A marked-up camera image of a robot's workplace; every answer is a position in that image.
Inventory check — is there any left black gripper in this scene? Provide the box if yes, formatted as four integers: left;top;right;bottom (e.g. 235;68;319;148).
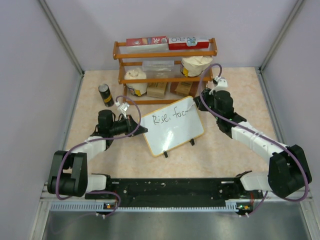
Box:
109;114;147;137

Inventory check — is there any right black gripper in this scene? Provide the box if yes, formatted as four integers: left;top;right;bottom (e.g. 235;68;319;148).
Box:
194;88;222;120

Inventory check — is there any yellow framed whiteboard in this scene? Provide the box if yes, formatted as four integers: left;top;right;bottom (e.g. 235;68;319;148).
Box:
140;96;205;157

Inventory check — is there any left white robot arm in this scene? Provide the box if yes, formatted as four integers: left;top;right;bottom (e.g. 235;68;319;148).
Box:
47;110;148;199

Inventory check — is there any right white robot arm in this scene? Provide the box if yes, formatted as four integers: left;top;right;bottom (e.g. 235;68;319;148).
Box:
193;88;312;200

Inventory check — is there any brown packet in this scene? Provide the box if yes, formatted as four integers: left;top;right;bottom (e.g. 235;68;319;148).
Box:
170;81;199;97

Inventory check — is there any white bag middle right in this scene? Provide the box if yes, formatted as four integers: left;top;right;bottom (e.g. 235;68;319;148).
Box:
180;56;213;78

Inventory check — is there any white bag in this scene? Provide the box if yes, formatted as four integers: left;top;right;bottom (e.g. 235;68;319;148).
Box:
124;67;148;97
180;56;213;78

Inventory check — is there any white bag lower left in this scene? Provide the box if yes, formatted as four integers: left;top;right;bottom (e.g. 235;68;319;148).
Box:
124;67;148;97

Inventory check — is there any tan cardboard box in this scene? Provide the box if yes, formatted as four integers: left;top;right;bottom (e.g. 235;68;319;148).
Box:
147;82;167;99

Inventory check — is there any black drink can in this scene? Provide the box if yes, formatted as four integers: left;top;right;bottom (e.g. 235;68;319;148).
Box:
98;83;114;107

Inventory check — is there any wooden three tier shelf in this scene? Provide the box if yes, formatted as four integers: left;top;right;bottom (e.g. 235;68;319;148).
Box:
113;38;218;104

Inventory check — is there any clear plastic container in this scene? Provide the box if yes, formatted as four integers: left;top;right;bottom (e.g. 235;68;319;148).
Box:
142;60;175;78

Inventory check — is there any red white wrap box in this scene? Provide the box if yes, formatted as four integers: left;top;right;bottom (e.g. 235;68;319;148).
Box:
168;36;210;51

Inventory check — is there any red foil box left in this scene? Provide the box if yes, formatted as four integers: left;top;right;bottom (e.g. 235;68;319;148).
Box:
125;36;169;53

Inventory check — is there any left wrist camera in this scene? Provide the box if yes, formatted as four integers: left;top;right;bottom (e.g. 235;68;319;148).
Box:
115;101;130;118

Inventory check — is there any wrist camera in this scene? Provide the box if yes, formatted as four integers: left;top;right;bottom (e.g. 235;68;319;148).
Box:
115;101;130;118
213;77;228;92

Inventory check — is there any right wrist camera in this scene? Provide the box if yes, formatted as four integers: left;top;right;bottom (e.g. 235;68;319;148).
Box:
213;77;228;92

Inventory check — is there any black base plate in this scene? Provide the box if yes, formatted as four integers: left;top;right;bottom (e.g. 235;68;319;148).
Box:
84;176;251;208

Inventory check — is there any grey slotted cable duct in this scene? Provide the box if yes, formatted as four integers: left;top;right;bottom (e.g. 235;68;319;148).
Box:
49;200;246;213

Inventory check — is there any aluminium frame rail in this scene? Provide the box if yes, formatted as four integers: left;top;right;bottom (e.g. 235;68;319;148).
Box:
40;181;305;202

